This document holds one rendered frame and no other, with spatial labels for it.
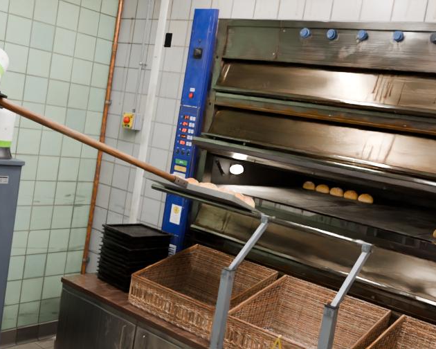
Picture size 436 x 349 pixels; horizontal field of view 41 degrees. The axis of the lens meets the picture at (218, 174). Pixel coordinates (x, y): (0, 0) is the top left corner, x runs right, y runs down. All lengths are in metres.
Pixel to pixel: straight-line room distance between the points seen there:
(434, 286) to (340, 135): 0.79
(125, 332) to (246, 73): 1.47
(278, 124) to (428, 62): 0.79
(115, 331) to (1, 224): 0.76
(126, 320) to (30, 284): 1.04
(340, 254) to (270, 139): 0.68
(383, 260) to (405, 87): 0.77
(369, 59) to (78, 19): 1.80
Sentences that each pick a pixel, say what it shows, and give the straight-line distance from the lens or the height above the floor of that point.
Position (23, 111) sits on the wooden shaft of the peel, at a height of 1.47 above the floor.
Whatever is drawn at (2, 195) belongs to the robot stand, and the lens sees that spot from 2.98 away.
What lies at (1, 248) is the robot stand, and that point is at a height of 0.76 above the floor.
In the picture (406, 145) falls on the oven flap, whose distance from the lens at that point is 2.68.
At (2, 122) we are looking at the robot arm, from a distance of 2.95.
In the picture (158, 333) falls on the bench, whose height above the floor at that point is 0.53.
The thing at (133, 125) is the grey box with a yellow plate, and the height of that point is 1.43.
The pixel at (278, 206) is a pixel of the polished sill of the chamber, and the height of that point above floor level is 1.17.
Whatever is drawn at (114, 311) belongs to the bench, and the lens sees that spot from 3.00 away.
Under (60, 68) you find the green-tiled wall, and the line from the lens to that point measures 3.64.
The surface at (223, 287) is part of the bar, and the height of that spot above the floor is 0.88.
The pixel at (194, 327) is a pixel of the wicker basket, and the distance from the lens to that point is 2.71.
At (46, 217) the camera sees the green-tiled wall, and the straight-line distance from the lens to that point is 3.74.
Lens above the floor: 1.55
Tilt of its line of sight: 5 degrees down
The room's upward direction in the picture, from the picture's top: 9 degrees clockwise
